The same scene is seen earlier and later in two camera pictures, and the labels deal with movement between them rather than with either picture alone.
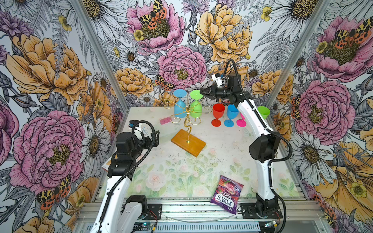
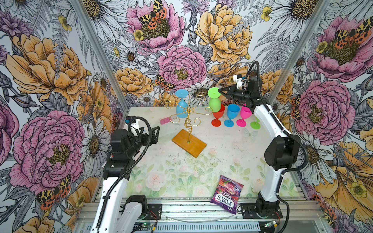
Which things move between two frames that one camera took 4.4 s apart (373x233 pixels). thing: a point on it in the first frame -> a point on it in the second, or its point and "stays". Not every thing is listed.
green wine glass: [195, 107] -> [214, 103]
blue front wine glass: [232, 112] stays
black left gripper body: [146, 143] stays
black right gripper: [213, 88] -> [230, 90]
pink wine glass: [241, 123] stays
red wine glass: [218, 110] stays
